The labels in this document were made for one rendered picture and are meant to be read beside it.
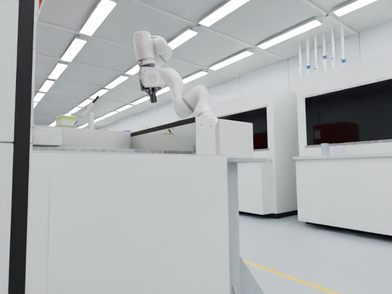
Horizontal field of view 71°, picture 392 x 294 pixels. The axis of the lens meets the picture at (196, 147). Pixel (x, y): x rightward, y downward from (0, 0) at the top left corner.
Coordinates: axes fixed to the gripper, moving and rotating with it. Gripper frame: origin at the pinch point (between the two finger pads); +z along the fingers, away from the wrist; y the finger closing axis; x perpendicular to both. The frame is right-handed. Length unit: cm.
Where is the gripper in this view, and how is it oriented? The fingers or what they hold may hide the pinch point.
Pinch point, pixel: (153, 98)
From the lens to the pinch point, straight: 136.9
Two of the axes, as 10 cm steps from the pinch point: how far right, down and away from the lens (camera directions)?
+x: -6.1, 0.7, 7.9
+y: 7.7, -1.7, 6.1
